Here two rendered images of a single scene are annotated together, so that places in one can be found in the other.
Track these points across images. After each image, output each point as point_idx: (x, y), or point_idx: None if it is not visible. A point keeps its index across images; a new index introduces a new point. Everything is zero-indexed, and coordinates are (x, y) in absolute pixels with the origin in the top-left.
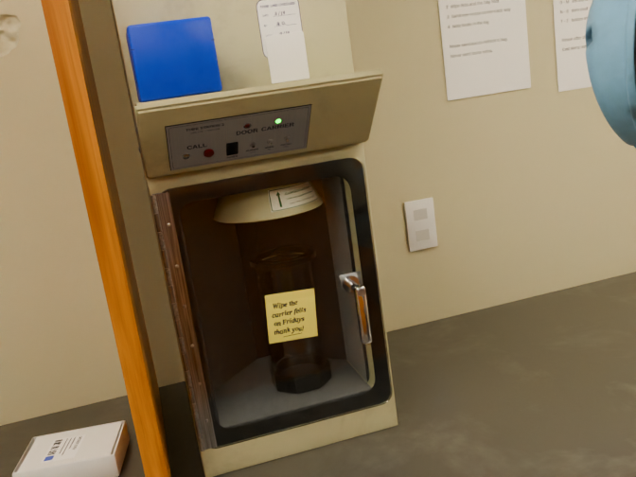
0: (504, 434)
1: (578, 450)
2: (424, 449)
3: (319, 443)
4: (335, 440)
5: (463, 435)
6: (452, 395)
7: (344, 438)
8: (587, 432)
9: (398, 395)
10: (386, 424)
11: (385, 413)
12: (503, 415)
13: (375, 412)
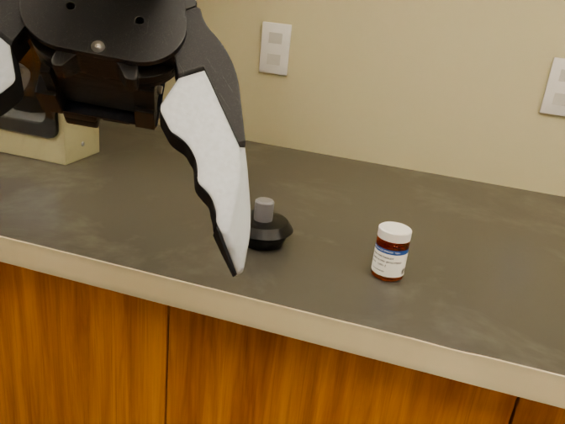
0: (91, 196)
1: (93, 223)
2: (37, 178)
3: (5, 150)
4: (17, 153)
5: (73, 185)
6: (137, 170)
7: (23, 156)
8: (129, 220)
9: (114, 156)
10: (56, 160)
11: (56, 150)
12: (124, 190)
13: (48, 145)
